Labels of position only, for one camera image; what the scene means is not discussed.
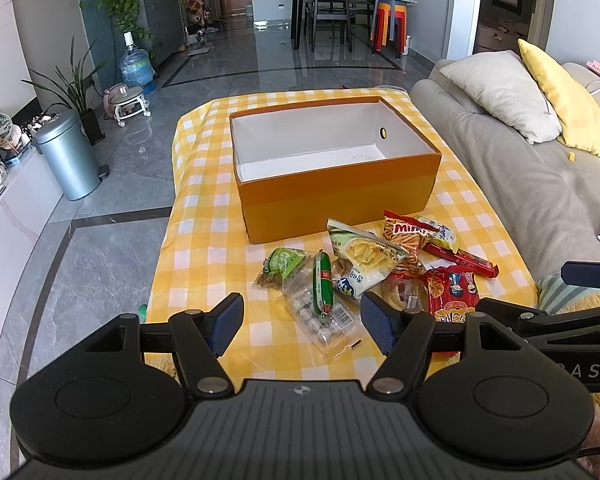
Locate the potato chips bag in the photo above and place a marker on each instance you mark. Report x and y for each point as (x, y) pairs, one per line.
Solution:
(363, 260)

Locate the long red wafer bar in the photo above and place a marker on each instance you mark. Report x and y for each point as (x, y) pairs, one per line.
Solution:
(464, 259)

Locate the red cartoon snack bag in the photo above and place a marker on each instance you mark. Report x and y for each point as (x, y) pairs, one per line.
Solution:
(452, 293)

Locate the striped teal blanket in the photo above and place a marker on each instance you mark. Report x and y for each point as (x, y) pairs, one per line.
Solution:
(555, 296)

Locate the silver pedal trash bin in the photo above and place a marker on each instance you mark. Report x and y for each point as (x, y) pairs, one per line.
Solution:
(70, 156)

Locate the grey sofa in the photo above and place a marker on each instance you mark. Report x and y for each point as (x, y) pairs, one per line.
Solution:
(547, 195)

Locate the white low tv cabinet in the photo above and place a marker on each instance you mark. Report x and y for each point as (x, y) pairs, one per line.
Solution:
(31, 196)

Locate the green sausage stick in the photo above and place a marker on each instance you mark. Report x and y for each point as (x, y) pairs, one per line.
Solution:
(323, 295)

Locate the yellow cushion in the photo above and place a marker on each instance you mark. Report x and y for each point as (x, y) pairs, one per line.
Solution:
(577, 111)

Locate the orange cardboard box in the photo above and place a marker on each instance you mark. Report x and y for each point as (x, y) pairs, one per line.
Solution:
(351, 159)

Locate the blue water jug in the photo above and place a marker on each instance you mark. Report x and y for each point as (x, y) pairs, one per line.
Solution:
(135, 66)

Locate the small white wheeled stool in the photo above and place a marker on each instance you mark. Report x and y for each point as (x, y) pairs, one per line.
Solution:
(123, 102)

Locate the clear small snack packet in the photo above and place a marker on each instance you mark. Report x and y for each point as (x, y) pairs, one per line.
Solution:
(405, 293)

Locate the dark grey drawer cabinet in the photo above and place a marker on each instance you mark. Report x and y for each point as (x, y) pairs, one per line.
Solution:
(163, 21)

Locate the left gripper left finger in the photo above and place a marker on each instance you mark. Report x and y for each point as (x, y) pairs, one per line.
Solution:
(198, 340)

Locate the potted long-leaf plant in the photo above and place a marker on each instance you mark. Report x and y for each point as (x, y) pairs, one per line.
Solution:
(71, 90)

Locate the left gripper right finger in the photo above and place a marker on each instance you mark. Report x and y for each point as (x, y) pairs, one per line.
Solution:
(404, 339)

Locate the yellow white snack packet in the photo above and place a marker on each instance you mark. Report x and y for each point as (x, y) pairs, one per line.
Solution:
(440, 235)

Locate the beige cushion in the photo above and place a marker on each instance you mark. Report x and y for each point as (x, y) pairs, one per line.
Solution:
(500, 83)

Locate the yellow checkered tablecloth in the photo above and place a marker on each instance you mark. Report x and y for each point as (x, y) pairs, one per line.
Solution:
(206, 254)

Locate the clear bag white candies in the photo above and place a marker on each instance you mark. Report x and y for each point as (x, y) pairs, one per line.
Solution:
(330, 336)

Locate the red orange Mimi snack bag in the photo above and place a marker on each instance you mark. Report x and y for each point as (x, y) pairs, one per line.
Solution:
(410, 234)

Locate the green raisin snack bag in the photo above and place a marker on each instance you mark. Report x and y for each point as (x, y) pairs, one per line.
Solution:
(281, 266)

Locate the stacked red orange stools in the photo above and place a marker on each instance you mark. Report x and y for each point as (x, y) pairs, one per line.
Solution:
(389, 24)

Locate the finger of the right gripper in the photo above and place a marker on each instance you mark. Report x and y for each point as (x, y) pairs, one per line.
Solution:
(581, 273)

